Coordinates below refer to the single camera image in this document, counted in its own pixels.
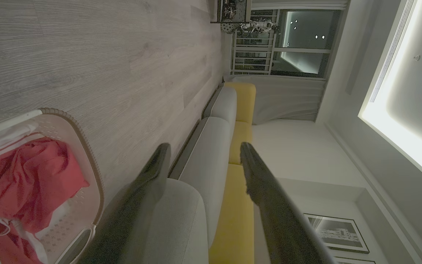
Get cream plastic laundry basket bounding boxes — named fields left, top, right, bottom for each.
left=0, top=107, right=105, bottom=264

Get red garment white stripes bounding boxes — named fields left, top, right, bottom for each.
left=0, top=214, right=48, bottom=264

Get white sheer curtain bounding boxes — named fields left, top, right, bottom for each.
left=223, top=75, right=326, bottom=125

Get black framed wall picture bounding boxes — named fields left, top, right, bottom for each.
left=303, top=213, right=370, bottom=254
left=333, top=256, right=376, bottom=264

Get white ceiling air vent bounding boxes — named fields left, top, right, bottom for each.
left=369, top=0, right=417, bottom=104

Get grey fabric sofa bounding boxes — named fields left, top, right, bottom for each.
left=116, top=82, right=257, bottom=264

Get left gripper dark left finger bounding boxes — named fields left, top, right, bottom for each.
left=79, top=143, right=171, bottom=264

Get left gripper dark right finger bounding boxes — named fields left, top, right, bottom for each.
left=240, top=142, right=336, bottom=264

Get white metal railing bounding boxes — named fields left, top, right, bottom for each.
left=231, top=9, right=281, bottom=76

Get large glass window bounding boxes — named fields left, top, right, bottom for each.
left=271, top=9, right=343, bottom=78

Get white figurine ornament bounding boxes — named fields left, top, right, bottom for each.
left=240, top=20, right=280, bottom=36

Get red jersey white trim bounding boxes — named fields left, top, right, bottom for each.
left=0, top=136, right=90, bottom=235

